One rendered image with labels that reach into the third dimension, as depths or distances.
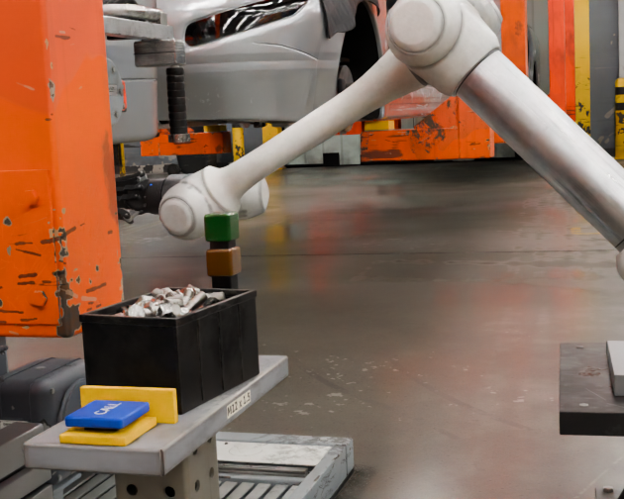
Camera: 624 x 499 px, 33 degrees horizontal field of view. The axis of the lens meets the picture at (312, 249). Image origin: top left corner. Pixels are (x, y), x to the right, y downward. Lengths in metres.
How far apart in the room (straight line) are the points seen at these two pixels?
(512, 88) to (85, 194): 0.72
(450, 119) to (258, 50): 1.38
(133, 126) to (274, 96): 1.84
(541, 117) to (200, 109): 2.91
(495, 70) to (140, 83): 1.26
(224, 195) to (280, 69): 2.59
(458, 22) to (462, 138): 3.72
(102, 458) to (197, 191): 0.86
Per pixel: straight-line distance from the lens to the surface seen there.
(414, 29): 1.72
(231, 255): 1.49
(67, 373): 1.74
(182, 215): 1.92
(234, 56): 4.46
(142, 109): 2.78
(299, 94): 4.56
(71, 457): 1.19
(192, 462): 1.31
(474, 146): 5.44
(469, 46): 1.75
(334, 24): 4.70
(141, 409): 1.20
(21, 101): 1.39
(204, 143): 7.93
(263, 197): 2.09
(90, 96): 1.46
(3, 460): 1.44
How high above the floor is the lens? 0.80
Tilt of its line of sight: 7 degrees down
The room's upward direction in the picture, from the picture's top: 3 degrees counter-clockwise
